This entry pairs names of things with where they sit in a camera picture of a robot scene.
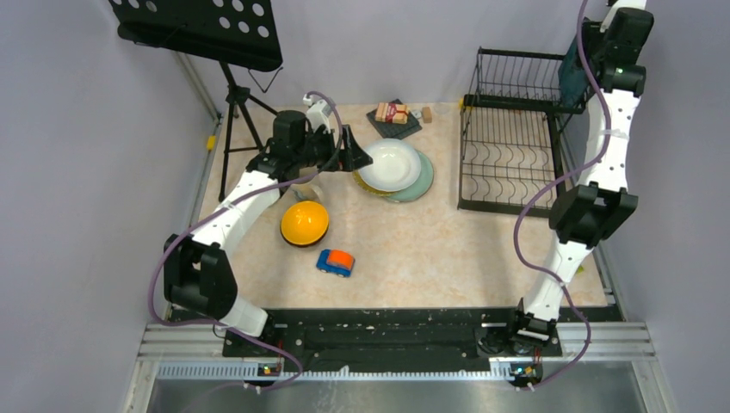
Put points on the yellow bowl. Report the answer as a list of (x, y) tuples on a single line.
[(304, 224)]

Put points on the wooden blocks stack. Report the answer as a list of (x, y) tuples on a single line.
[(392, 113)]

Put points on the small wooden block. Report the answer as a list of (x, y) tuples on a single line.
[(427, 115)]

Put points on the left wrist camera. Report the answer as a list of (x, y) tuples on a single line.
[(318, 113)]

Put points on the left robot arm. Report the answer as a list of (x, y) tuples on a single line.
[(196, 265)]

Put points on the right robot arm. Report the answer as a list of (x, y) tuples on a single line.
[(589, 212)]

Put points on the beige mug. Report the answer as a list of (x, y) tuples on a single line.
[(308, 192)]

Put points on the teal square plate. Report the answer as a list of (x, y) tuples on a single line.
[(575, 88)]

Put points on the black music stand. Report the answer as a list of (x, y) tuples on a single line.
[(240, 33)]

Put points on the black wire dish rack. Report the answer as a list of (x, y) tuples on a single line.
[(511, 121)]

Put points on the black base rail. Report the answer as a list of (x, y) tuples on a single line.
[(446, 345)]

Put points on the light green round plate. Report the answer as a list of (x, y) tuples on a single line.
[(420, 187)]

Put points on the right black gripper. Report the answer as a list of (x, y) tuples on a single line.
[(593, 33)]

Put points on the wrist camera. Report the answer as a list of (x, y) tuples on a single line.
[(318, 113), (614, 6)]

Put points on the yellow-rimmed patterned plate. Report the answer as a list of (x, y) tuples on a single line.
[(367, 188)]

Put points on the blue orange toy car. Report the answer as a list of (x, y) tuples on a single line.
[(336, 262)]

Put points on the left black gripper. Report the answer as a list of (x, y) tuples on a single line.
[(352, 157)]

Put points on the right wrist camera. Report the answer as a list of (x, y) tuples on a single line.
[(614, 6)]

